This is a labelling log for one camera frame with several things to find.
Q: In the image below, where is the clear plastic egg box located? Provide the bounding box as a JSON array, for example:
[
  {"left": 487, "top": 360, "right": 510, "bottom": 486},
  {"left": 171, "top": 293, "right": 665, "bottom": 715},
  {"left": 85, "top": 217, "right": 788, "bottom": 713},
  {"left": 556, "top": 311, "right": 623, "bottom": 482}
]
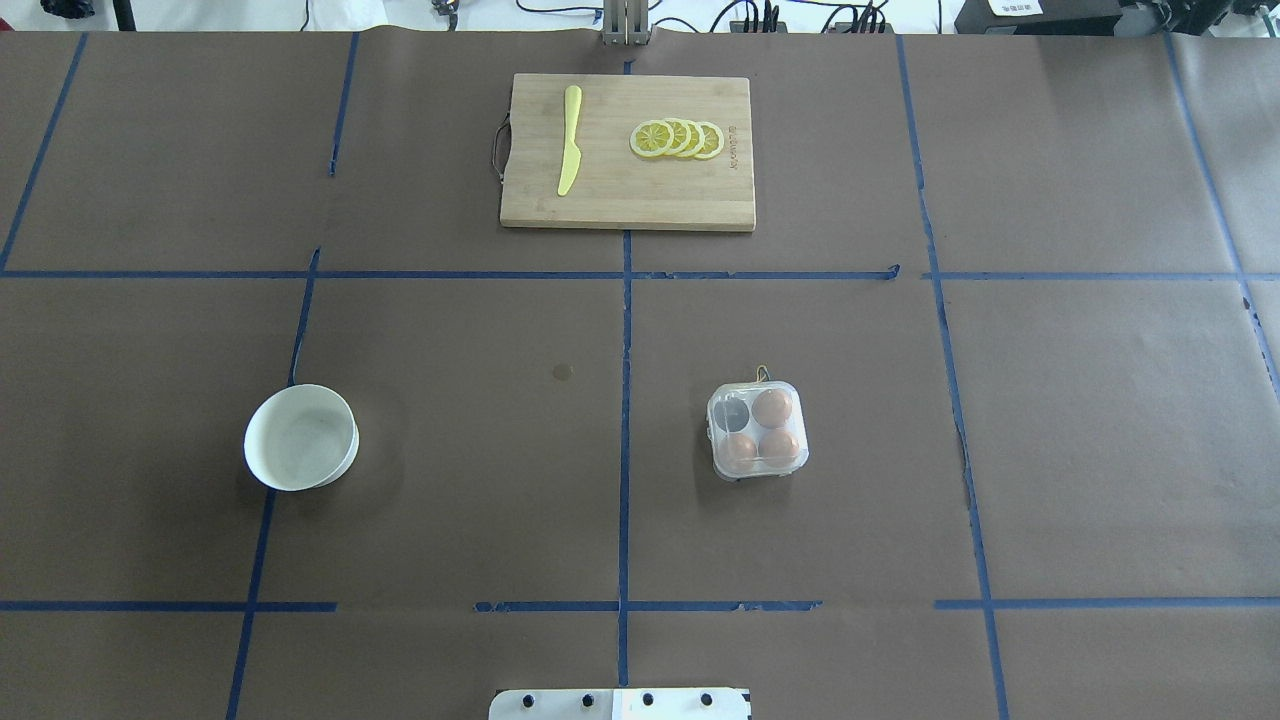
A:
[{"left": 705, "top": 364, "right": 810, "bottom": 482}]

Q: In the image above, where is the brown egg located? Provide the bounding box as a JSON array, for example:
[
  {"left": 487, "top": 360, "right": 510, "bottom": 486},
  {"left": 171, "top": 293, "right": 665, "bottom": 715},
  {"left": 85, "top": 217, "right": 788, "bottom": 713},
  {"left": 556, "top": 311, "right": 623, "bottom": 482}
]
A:
[
  {"left": 721, "top": 432, "right": 758, "bottom": 475},
  {"left": 758, "top": 428, "right": 803, "bottom": 468},
  {"left": 751, "top": 388, "right": 795, "bottom": 429}
]

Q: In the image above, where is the brown egg front in box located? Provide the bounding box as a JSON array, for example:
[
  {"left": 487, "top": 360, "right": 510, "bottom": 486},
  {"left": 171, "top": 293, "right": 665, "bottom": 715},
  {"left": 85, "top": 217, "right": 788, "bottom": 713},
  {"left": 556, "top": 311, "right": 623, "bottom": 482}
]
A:
[{"left": 751, "top": 388, "right": 795, "bottom": 429}]

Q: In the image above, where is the black box on bench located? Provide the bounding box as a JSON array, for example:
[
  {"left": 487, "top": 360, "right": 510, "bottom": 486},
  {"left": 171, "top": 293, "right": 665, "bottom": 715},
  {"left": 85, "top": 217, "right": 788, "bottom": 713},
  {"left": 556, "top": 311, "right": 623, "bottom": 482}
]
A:
[{"left": 954, "top": 1, "right": 1123, "bottom": 36}]

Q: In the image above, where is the bamboo cutting board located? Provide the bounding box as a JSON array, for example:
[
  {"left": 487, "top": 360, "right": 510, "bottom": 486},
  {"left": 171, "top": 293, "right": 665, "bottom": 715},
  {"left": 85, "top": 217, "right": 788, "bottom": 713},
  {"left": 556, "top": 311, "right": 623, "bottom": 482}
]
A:
[{"left": 500, "top": 73, "right": 756, "bottom": 232}]

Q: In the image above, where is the yellow plastic knife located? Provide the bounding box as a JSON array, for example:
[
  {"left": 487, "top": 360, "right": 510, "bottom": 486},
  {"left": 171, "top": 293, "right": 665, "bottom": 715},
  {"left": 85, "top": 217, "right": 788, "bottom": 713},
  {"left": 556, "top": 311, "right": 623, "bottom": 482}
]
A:
[{"left": 557, "top": 85, "right": 582, "bottom": 197}]

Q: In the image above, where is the lemon slice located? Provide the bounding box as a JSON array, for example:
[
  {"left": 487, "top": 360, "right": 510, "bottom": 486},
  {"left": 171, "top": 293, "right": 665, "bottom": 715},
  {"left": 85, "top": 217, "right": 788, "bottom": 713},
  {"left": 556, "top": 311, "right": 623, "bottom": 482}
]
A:
[
  {"left": 692, "top": 122, "right": 724, "bottom": 160},
  {"left": 663, "top": 118, "right": 698, "bottom": 158},
  {"left": 675, "top": 120, "right": 705, "bottom": 158},
  {"left": 628, "top": 120, "right": 676, "bottom": 158}
]

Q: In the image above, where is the white ceramic bowl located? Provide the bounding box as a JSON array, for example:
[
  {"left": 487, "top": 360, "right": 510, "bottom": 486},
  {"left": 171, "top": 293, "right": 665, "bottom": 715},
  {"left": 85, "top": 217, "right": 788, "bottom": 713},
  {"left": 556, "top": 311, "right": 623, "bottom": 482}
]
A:
[{"left": 243, "top": 384, "right": 360, "bottom": 492}]

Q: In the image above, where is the aluminium frame post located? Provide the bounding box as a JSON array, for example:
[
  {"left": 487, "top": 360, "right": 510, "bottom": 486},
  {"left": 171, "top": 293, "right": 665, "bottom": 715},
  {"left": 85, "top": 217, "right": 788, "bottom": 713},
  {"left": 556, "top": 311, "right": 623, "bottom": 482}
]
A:
[{"left": 602, "top": 0, "right": 652, "bottom": 47}]

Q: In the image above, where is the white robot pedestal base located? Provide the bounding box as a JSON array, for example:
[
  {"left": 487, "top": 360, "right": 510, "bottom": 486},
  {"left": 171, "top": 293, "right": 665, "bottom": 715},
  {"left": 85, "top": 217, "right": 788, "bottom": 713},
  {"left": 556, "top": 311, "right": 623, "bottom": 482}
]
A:
[{"left": 488, "top": 687, "right": 753, "bottom": 719}]

